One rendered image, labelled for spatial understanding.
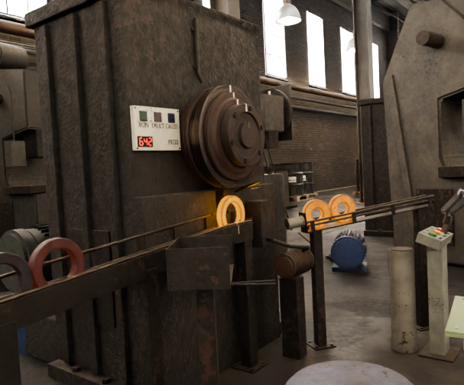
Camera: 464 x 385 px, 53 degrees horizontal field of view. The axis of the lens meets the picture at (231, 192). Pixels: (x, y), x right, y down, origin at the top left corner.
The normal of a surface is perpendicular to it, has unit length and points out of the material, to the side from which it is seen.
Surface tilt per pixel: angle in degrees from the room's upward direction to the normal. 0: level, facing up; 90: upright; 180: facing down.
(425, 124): 90
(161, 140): 90
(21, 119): 90
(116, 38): 90
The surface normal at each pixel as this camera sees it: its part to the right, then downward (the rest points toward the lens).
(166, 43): 0.79, -0.01
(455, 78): -0.78, 0.07
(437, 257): -0.61, 0.07
